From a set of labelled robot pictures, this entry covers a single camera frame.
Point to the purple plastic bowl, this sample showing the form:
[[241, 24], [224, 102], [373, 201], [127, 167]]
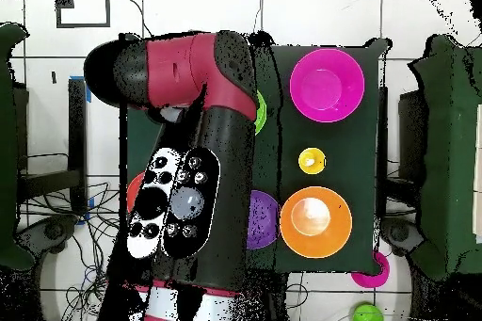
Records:
[[263, 219]]

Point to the red plastic bowl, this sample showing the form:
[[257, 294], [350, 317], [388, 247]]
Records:
[[133, 189]]

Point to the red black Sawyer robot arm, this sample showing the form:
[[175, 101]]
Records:
[[173, 68]]

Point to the large green plastic bowl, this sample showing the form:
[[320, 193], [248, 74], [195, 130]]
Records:
[[261, 112]]

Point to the yellow plastic cup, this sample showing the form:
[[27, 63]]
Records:
[[312, 166]]

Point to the large pink plastic bowl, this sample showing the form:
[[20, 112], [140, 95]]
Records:
[[327, 85]]

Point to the dark green table cloth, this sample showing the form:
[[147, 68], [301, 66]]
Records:
[[354, 140]]

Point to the orange plastic bowl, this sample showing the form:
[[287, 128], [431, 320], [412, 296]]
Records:
[[331, 238]]

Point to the pink bowl on floor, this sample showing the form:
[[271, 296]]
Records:
[[376, 279]]

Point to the blue tape strip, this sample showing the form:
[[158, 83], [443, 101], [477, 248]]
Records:
[[77, 77]]

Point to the green bowl on floor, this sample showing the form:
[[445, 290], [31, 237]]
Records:
[[367, 315]]

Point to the green cloth side table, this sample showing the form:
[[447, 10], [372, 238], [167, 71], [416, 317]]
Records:
[[7, 147], [452, 147]]

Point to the black pedestal leg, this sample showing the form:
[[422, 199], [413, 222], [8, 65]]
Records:
[[52, 230], [399, 232]]

